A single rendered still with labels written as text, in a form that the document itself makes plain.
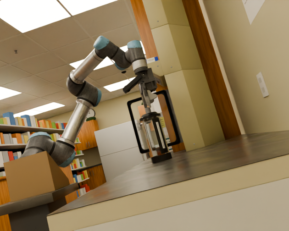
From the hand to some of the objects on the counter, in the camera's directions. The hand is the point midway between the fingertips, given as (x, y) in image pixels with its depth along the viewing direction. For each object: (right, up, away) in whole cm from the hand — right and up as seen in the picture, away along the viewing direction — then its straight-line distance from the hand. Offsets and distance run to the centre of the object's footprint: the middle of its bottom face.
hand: (147, 108), depth 130 cm
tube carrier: (+7, -24, -3) cm, 25 cm away
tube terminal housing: (+37, -22, +34) cm, 55 cm away
